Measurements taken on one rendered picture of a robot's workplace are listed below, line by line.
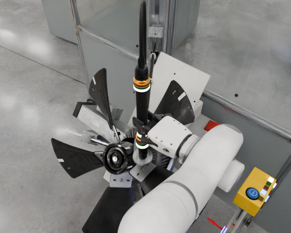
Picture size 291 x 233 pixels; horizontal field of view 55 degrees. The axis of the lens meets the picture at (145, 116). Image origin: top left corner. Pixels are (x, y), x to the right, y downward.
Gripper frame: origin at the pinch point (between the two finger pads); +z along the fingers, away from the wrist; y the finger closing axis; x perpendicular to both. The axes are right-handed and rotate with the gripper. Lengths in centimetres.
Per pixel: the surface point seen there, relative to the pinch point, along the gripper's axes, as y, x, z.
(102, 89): 9.0, -11.5, 28.6
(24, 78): 57, -149, 229
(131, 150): 0.8, -23.4, 6.4
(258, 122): 70, -49, -21
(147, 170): 0.6, -28.9, -1.5
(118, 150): -2.6, -22.8, 9.8
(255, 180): 31, -40, -35
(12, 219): -43, -148, 94
